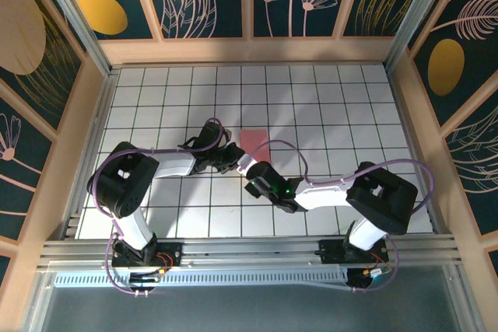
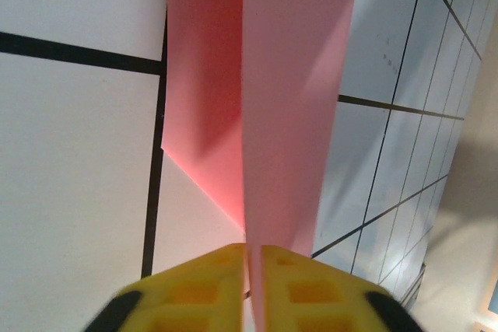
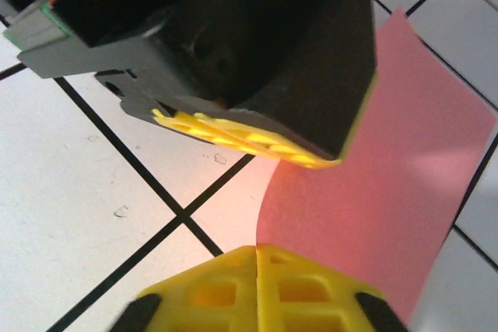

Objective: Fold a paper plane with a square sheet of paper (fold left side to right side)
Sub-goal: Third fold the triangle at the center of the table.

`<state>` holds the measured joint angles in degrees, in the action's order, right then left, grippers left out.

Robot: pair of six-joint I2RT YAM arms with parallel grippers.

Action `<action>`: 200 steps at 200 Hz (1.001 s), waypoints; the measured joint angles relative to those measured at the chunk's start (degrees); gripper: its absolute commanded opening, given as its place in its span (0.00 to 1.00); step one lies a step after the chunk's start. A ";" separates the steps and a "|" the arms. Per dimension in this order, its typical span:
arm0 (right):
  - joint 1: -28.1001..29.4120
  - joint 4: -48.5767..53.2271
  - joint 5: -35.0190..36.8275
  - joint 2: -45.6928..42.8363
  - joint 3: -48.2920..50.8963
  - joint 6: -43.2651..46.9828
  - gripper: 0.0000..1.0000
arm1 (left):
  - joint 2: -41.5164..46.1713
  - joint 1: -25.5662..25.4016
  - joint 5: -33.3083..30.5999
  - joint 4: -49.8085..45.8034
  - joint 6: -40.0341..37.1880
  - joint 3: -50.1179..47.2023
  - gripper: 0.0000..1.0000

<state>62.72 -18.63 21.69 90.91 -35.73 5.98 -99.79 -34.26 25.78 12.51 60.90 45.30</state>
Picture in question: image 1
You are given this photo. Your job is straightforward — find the pink square paper sheet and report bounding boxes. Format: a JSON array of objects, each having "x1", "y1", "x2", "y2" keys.
[{"x1": 239, "y1": 128, "x2": 272, "y2": 164}]

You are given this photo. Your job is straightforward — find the blue panel yellow oval feather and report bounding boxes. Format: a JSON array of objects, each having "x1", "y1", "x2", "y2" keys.
[{"x1": 58, "y1": 0, "x2": 163, "y2": 42}]

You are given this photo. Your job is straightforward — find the blue panel single pink flower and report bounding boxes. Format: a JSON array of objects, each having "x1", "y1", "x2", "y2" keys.
[{"x1": 0, "y1": 77, "x2": 60, "y2": 246}]

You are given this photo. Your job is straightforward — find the blue panel pink fern leaves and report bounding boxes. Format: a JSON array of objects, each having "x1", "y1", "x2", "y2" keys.
[{"x1": 439, "y1": 104, "x2": 498, "y2": 238}]

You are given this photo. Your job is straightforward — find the panel beige disc gold lines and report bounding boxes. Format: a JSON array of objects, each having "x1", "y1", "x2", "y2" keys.
[{"x1": 0, "y1": 0, "x2": 87, "y2": 133}]

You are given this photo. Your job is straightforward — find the blue panel yellow oval fern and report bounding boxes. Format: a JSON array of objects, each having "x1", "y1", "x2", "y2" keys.
[{"x1": 404, "y1": 0, "x2": 498, "y2": 129}]

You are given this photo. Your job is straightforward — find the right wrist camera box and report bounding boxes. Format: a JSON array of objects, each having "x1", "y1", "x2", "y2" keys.
[{"x1": 236, "y1": 154, "x2": 258, "y2": 173}]

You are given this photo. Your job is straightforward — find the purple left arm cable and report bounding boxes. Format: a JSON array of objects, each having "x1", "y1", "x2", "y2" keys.
[{"x1": 86, "y1": 116, "x2": 231, "y2": 297}]

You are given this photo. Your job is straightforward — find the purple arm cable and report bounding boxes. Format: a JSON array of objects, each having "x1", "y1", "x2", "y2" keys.
[
  {"x1": 241, "y1": 139, "x2": 436, "y2": 294},
  {"x1": 86, "y1": 116, "x2": 231, "y2": 297}
]

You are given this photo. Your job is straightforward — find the long aluminium mounting rail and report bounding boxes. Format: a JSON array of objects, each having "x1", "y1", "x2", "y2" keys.
[{"x1": 37, "y1": 233, "x2": 466, "y2": 271}]

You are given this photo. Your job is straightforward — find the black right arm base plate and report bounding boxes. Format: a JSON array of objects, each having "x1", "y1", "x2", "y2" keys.
[{"x1": 317, "y1": 239, "x2": 390, "y2": 267}]

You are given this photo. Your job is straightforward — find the slotted grey cable duct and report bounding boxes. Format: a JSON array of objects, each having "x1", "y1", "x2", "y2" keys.
[{"x1": 52, "y1": 269, "x2": 353, "y2": 289}]

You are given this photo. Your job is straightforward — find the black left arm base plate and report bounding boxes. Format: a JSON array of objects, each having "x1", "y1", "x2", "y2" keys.
[{"x1": 110, "y1": 241, "x2": 184, "y2": 269}]

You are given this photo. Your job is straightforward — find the aluminium table side rail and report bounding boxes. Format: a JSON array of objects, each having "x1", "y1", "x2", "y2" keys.
[
  {"x1": 384, "y1": 63, "x2": 454, "y2": 236},
  {"x1": 60, "y1": 69, "x2": 120, "y2": 239}
]

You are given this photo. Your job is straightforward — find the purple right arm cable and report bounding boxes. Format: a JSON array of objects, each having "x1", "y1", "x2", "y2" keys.
[{"x1": 241, "y1": 139, "x2": 436, "y2": 294}]

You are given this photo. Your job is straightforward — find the aluminium corner post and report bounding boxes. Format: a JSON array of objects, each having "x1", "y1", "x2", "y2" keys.
[
  {"x1": 33, "y1": 0, "x2": 117, "y2": 76},
  {"x1": 383, "y1": 0, "x2": 456, "y2": 71}
]

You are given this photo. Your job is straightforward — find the aluminium frame leg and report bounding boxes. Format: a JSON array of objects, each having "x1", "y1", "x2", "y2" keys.
[
  {"x1": 447, "y1": 265, "x2": 483, "y2": 332},
  {"x1": 19, "y1": 269, "x2": 55, "y2": 332}
]

